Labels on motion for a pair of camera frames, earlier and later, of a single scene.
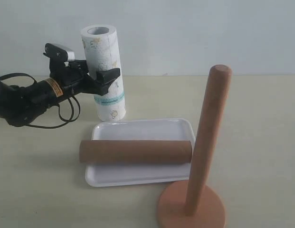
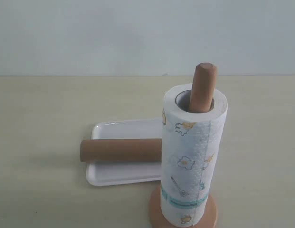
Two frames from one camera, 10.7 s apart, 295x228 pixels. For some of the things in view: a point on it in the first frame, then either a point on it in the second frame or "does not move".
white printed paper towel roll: (100, 48) to (191, 143)
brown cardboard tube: (135, 151) does not move
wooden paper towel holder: (191, 204) to (201, 99)
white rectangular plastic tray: (108, 174) does not move
